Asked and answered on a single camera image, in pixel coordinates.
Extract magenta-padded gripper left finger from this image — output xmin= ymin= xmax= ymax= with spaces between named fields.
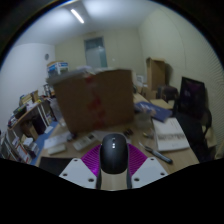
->
xmin=58 ymin=143 xmax=103 ymax=191

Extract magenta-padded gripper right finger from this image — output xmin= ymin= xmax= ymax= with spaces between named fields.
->
xmin=125 ymin=143 xmax=169 ymax=190

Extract black computer mouse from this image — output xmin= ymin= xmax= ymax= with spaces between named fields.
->
xmin=99 ymin=133 xmax=130 ymax=175

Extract black mouse pad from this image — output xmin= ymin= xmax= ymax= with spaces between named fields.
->
xmin=38 ymin=156 xmax=76 ymax=177

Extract small white flat device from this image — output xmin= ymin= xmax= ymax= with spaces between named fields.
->
xmin=46 ymin=142 xmax=67 ymax=156

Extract short yellow pen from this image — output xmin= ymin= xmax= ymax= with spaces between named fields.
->
xmin=142 ymin=131 xmax=155 ymax=140

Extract white paper sheet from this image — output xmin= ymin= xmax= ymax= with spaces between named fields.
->
xmin=91 ymin=129 xmax=135 ymax=144

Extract white open book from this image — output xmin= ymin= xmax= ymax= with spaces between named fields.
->
xmin=151 ymin=116 xmax=191 ymax=153

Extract small dark clips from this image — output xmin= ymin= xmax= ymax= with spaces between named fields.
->
xmin=122 ymin=127 xmax=135 ymax=138

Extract blue book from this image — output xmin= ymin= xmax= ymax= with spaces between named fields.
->
xmin=133 ymin=100 xmax=174 ymax=123

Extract cluttered wooden shelf unit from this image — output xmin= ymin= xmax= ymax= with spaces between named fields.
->
xmin=0 ymin=87 xmax=59 ymax=165

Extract large brown cardboard box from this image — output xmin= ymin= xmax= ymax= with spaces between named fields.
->
xmin=52 ymin=68 xmax=136 ymax=135

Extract black office chair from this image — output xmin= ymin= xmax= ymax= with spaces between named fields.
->
xmin=172 ymin=76 xmax=213 ymax=163

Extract small brown cardboard box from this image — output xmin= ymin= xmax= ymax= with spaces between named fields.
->
xmin=145 ymin=56 xmax=167 ymax=92

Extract white and blue storage box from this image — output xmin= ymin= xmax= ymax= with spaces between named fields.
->
xmin=46 ymin=60 xmax=70 ymax=78

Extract door with glass pane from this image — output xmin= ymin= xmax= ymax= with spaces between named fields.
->
xmin=83 ymin=36 xmax=109 ymax=70

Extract long ceiling light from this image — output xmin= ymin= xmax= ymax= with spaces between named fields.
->
xmin=69 ymin=7 xmax=86 ymax=25

